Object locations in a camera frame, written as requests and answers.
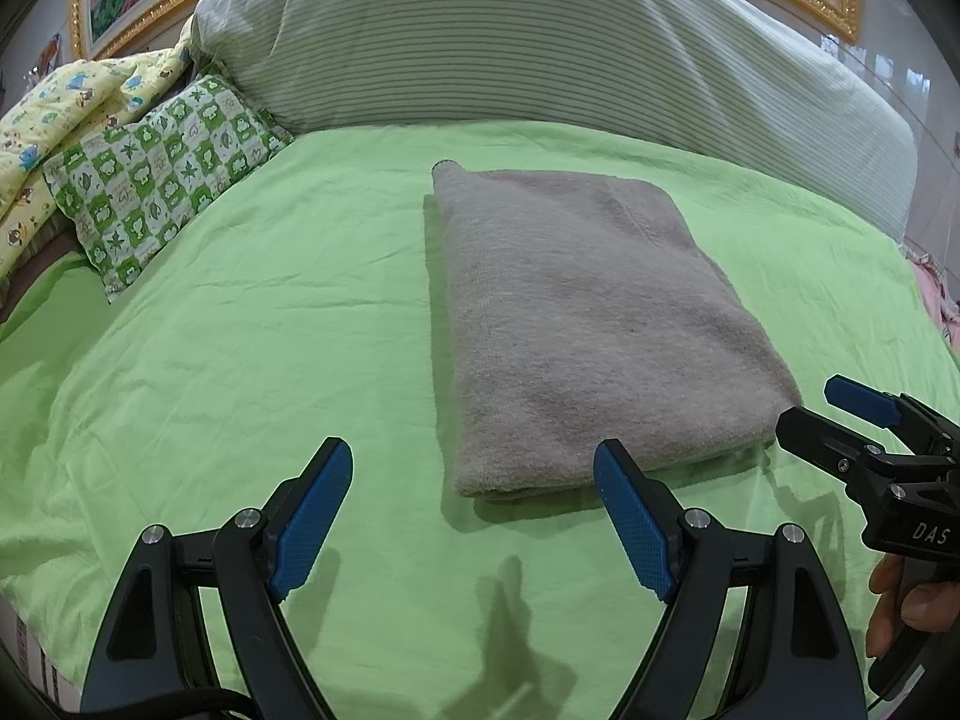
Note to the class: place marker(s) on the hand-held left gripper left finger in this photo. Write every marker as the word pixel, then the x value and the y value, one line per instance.
pixel 315 510

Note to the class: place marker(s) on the grey towel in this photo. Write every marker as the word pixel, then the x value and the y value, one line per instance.
pixel 585 330

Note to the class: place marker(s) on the striped long pillow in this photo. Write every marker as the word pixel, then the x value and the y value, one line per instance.
pixel 525 37

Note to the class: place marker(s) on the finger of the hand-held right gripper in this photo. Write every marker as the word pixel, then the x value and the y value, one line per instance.
pixel 862 399
pixel 821 441

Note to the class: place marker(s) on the yellow printed blanket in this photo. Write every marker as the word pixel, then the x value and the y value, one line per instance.
pixel 67 105

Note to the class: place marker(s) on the green bed sheet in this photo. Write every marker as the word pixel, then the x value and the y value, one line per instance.
pixel 262 352

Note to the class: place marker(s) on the green checked printed pillow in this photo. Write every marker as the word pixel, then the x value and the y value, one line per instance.
pixel 165 165

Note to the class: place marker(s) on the person's right hand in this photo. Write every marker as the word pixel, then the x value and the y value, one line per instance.
pixel 934 606

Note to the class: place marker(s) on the pink printed blanket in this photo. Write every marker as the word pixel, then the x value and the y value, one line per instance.
pixel 946 300

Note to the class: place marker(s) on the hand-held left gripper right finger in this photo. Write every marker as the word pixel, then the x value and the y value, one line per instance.
pixel 634 517

